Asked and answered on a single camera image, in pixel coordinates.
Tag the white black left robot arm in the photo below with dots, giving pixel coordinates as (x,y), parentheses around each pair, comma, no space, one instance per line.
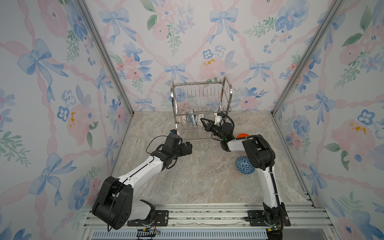
(115,203)

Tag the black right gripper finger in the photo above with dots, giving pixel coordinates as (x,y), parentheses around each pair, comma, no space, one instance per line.
(207,121)
(209,126)

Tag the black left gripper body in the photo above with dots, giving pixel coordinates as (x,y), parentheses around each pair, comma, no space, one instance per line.
(181,150)

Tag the aluminium corner post right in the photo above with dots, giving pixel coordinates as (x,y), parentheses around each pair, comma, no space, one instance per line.
(312,47)

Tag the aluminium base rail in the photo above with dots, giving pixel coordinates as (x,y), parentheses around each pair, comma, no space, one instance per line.
(220,222)

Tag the orange plastic bowl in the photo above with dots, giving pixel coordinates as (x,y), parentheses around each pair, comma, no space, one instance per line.
(242,136)

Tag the blue geometric pattern bowl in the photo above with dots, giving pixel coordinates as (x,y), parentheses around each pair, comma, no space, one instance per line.
(244,166)

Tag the aluminium corner post left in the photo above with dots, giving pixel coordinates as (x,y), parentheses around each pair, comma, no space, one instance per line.
(94,32)

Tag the aluminium corner post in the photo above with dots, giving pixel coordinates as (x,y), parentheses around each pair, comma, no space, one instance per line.
(312,47)
(94,32)

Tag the maroon white pattern bowl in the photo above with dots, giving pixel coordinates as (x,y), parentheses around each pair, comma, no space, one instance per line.
(184,120)

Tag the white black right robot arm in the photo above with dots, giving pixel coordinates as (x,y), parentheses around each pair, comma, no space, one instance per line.
(262,158)

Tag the blue floral bowl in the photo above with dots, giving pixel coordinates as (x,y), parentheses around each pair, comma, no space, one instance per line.
(191,118)

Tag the green pattern bowl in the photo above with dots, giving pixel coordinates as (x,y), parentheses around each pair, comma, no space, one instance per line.
(199,121)

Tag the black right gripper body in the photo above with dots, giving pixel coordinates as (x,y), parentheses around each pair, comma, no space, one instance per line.
(217,130)

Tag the steel wire dish rack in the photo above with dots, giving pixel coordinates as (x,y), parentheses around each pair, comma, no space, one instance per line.
(209,97)

